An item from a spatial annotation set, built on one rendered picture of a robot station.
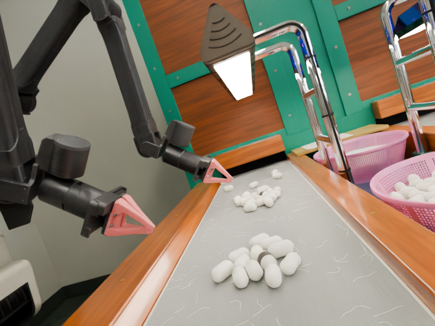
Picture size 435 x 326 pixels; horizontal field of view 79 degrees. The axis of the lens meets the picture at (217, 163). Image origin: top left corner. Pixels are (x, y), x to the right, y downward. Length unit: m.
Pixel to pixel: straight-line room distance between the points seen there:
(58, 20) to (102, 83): 1.48
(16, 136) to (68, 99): 1.98
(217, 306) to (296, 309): 0.10
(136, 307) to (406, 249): 0.33
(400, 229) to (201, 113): 0.97
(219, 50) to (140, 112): 0.40
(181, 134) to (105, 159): 1.66
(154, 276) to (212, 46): 0.37
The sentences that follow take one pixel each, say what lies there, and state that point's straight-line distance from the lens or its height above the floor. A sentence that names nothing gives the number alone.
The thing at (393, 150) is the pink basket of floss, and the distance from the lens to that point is 0.84.
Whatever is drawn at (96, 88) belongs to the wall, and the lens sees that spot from 2.36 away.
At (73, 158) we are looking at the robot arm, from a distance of 0.49.
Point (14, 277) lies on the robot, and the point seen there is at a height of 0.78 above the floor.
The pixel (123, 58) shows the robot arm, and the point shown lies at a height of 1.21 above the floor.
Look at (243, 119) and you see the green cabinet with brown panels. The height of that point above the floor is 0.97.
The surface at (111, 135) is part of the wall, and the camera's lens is 2.29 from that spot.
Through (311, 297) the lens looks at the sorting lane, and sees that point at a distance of 0.33.
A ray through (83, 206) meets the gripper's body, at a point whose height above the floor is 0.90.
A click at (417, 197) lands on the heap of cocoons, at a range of 0.51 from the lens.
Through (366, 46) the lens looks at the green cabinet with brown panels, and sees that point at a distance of 1.30.
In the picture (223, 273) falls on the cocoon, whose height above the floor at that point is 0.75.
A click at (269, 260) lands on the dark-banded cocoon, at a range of 0.38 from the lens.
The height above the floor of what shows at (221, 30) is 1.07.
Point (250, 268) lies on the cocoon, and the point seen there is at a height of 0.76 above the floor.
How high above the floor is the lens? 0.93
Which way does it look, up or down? 5 degrees down
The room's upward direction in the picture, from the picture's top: 19 degrees counter-clockwise
